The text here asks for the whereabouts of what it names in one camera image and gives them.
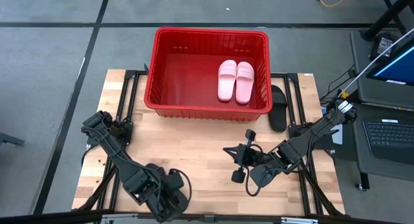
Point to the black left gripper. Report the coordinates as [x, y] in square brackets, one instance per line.
[161, 191]

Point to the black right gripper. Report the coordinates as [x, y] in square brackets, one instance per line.
[254, 157]

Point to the pink slide sandal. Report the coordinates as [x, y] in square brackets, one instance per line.
[244, 85]
[227, 81]

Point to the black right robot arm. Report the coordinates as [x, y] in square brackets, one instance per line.
[307, 133]

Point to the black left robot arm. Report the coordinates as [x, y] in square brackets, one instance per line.
[119, 162]

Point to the red plastic bin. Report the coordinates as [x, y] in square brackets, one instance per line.
[191, 81]

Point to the black bar with silver brackets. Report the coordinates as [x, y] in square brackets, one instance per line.
[207, 218]

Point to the dark grey cart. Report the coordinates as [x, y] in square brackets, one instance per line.
[372, 167]

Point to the black laptop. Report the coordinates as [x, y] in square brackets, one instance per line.
[391, 140]

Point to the grey furniture foot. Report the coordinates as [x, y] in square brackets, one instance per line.
[9, 139]

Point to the black power adapter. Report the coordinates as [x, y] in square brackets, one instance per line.
[383, 44]

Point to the monitor with blue screen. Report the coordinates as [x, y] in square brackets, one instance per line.
[398, 67]

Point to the black stand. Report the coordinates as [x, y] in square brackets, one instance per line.
[388, 15]

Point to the black aluminium frame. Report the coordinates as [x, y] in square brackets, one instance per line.
[292, 76]
[131, 72]

